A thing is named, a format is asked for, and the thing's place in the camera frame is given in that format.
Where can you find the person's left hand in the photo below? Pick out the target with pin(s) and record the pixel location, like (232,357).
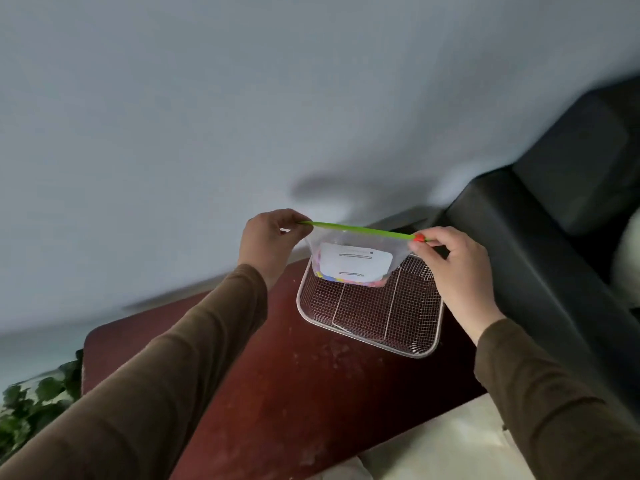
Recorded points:
(265,239)

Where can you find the person's right hand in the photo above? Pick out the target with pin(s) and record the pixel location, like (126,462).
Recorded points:
(462,279)

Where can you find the person's right thumb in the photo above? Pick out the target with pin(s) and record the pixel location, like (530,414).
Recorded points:
(425,262)

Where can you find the person's left fingers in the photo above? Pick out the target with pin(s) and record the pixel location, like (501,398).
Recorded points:
(295,222)

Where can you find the clear zip bag green seal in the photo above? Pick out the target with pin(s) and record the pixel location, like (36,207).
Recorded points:
(352,259)

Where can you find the person's right forearm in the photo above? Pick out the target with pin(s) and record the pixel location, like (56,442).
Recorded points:
(555,409)

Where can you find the person's left forearm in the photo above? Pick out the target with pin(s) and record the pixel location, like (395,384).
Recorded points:
(150,384)

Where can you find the red zip slider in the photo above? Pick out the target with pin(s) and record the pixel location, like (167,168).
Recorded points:
(419,238)

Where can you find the colourful items in bag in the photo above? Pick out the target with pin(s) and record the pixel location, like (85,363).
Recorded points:
(345,280)

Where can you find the black leather sofa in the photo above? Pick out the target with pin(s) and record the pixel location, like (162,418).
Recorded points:
(560,234)

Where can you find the green leafy plant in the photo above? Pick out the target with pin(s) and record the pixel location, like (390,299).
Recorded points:
(35,404)

